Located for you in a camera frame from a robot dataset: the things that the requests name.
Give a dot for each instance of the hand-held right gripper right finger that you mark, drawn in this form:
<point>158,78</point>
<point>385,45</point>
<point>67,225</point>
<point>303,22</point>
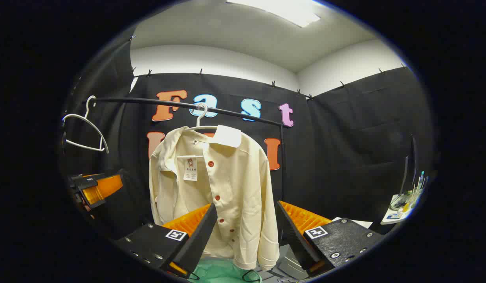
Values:
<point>294,239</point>

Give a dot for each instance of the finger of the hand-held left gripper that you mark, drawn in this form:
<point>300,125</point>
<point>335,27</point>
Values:
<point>105,188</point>
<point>82,206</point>

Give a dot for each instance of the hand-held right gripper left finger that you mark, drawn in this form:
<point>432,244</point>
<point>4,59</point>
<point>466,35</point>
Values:
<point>199,239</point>

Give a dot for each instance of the green laundry hamper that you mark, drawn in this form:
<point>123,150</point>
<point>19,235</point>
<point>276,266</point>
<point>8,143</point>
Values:
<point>219,271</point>

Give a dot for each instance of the cream button shirt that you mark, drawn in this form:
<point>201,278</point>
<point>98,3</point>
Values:
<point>242,184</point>

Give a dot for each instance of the white hanger holding shirt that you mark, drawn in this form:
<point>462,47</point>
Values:
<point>205,127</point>

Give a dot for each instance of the empty white hanger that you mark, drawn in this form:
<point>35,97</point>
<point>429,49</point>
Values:
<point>86,112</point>

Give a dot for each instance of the black clothes rack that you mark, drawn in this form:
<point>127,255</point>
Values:
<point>148,102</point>

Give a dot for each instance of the black backdrop cloth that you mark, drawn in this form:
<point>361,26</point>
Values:
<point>345,157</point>

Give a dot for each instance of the row of black clips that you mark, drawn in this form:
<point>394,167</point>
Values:
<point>200,72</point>

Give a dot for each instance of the ceiling light panel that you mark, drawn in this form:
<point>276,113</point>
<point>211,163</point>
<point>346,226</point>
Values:
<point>282,10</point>

